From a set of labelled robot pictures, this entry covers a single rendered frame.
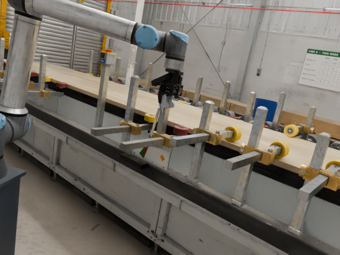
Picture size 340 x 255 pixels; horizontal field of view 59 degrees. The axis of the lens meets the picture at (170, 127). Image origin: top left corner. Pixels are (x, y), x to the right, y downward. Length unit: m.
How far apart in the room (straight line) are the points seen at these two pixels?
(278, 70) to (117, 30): 7.82
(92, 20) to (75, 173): 1.62
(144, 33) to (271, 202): 0.96
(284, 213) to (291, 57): 7.49
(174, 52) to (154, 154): 0.54
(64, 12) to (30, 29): 0.26
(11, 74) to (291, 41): 7.95
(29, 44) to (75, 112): 1.07
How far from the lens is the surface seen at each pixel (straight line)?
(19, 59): 1.56
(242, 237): 1.44
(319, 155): 1.21
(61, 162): 2.81
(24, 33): 1.55
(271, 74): 8.95
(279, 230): 1.31
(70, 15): 1.34
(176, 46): 1.38
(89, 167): 2.48
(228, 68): 9.54
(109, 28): 1.29
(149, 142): 1.44
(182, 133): 1.60
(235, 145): 1.55
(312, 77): 8.60
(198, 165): 1.45
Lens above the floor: 1.27
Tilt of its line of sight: 13 degrees down
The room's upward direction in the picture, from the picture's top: 11 degrees clockwise
